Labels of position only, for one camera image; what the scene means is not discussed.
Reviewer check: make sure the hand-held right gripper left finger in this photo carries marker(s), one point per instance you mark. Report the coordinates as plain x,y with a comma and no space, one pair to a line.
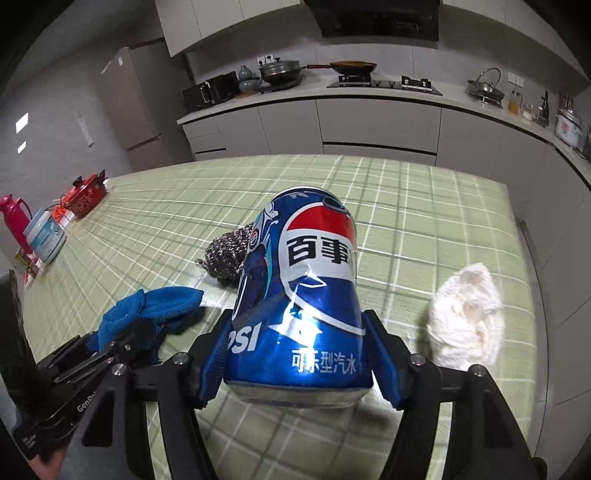
208,364

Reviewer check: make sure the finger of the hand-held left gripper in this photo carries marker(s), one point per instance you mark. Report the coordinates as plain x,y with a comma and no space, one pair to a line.
74,362
138,339

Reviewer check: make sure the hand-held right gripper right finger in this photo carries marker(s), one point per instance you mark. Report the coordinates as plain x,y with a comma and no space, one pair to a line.
388,364

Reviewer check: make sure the blue cloth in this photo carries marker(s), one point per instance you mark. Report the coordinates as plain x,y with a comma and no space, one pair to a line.
152,307

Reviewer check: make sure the blue soda can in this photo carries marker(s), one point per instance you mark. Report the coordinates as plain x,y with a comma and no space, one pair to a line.
300,323

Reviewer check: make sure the person's left hand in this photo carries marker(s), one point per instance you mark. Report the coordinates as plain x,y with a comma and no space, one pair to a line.
53,466

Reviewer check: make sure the white crumpled tissue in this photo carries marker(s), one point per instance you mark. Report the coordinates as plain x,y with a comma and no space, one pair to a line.
464,318

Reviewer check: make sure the small printed box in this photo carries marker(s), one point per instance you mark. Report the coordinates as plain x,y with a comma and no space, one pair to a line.
27,264

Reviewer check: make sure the steel wool scrubber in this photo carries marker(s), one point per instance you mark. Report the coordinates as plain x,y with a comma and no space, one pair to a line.
228,254

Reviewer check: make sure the white plastic jar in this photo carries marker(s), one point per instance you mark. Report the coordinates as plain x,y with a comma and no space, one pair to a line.
45,237

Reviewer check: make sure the red box with black clips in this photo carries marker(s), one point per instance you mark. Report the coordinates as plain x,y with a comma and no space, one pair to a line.
85,196

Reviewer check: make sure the red thermos flask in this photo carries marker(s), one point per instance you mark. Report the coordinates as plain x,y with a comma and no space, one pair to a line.
14,221

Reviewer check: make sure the green checked tablecloth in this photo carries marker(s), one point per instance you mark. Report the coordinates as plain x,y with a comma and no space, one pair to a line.
392,207

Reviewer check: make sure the grey refrigerator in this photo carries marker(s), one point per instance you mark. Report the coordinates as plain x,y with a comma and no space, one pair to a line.
138,106

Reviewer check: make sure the grey lower kitchen cabinets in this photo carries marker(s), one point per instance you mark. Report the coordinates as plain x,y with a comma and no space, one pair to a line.
286,129

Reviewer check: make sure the grey kitchen cabinets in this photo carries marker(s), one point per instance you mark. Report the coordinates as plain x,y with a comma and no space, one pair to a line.
286,129
231,23

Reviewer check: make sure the black microwave oven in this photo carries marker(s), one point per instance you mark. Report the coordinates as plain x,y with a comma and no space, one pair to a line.
210,92

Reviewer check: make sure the black gas stove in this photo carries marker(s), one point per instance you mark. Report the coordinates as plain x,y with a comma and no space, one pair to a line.
383,84

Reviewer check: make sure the white kitchen countertop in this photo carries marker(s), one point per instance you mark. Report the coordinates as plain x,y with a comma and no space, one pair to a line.
304,94

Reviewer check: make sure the small glass jar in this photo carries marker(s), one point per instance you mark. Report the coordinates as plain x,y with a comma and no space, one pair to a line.
527,113

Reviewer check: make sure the yellow oil bottle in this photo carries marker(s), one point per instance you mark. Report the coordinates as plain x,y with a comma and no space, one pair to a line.
514,104

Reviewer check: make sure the dark glass bottle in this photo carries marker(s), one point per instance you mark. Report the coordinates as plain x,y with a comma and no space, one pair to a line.
544,113

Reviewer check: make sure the white rice cooker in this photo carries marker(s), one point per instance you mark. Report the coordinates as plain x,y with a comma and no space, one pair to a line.
569,129

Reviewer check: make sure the black wok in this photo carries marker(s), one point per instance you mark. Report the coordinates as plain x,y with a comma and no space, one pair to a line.
353,68

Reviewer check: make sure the grey pot with lid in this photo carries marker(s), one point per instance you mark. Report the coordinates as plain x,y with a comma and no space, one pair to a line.
279,74

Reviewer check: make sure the grey upper kitchen cabinets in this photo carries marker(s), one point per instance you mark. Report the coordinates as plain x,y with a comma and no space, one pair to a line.
231,23

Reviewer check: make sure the black range hood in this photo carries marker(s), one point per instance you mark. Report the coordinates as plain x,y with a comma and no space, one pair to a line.
374,18

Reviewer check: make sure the white wall outlet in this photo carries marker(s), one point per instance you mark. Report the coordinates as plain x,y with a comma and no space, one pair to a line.
515,78
265,59

